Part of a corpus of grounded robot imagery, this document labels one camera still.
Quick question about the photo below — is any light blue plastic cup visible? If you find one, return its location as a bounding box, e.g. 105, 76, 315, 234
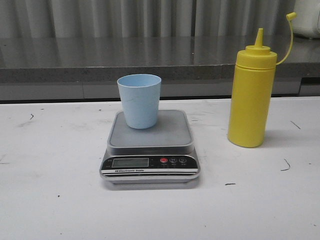
117, 74, 162, 129

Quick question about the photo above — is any yellow squeeze bottle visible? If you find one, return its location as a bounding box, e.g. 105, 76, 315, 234
227, 28, 293, 148

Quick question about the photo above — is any silver electronic kitchen scale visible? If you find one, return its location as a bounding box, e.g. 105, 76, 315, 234
99, 109, 201, 184

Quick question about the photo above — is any grey stone counter ledge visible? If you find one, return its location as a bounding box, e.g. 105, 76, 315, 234
0, 34, 320, 101

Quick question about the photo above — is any white pleated curtain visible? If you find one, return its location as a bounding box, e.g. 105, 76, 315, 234
0, 0, 295, 39

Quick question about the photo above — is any white appliance on counter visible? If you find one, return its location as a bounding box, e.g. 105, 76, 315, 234
292, 0, 320, 39

